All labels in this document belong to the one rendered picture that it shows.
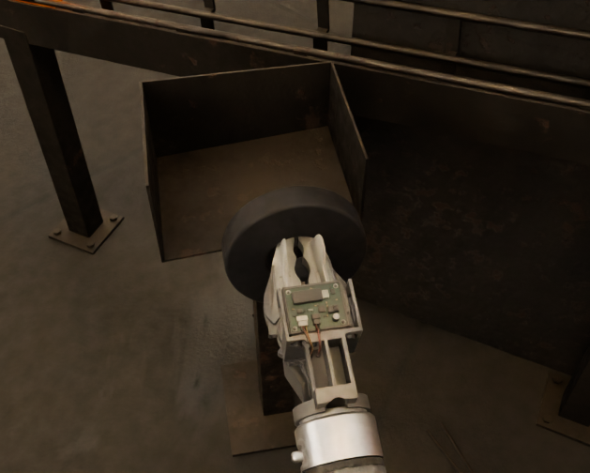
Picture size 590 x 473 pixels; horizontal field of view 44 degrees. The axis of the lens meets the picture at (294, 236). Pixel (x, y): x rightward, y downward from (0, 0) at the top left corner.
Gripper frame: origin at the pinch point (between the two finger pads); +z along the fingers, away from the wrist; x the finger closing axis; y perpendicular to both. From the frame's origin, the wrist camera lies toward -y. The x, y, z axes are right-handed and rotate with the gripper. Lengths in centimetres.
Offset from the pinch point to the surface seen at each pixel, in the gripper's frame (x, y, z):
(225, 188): 5.6, -18.2, 17.8
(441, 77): -26.0, -10.1, 26.7
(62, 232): 43, -89, 53
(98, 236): 34, -88, 51
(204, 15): 5, -22, 54
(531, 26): -38.4, -4.9, 29.6
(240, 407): 7, -74, 1
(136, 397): 27, -77, 7
